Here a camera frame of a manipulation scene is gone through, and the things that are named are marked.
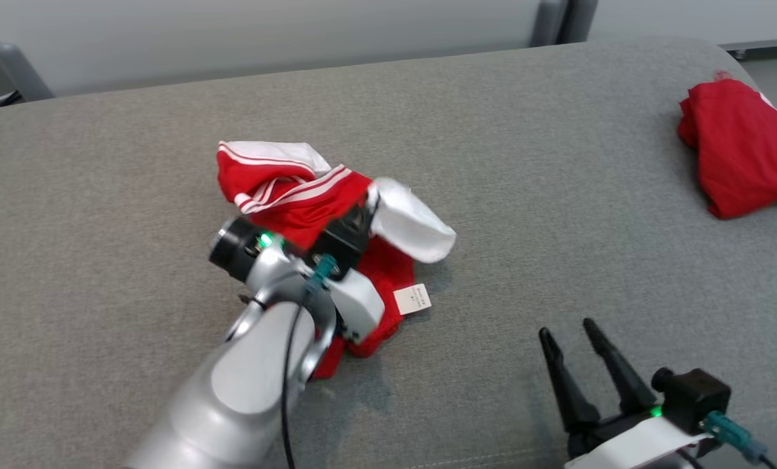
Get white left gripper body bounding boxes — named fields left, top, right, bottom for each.
left=326, top=268, right=386, bottom=343

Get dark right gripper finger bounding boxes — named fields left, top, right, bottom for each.
left=582, top=318, right=658, bottom=415
left=538, top=327, right=601, bottom=434

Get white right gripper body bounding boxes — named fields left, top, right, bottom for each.
left=565, top=409, right=722, bottom=469

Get red white basketball jersey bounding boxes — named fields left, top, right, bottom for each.
left=216, top=140, right=457, bottom=380

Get red shorts with white stripe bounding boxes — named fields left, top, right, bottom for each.
left=678, top=70, right=777, bottom=221

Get black cable with teal plug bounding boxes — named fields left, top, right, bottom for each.
left=704, top=412, right=777, bottom=469
left=281, top=255, right=338, bottom=469

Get dark grey partition post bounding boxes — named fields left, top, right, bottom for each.
left=559, top=0, right=599, bottom=45

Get grey partition base rail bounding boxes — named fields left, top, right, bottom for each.
left=720, top=38, right=777, bottom=61

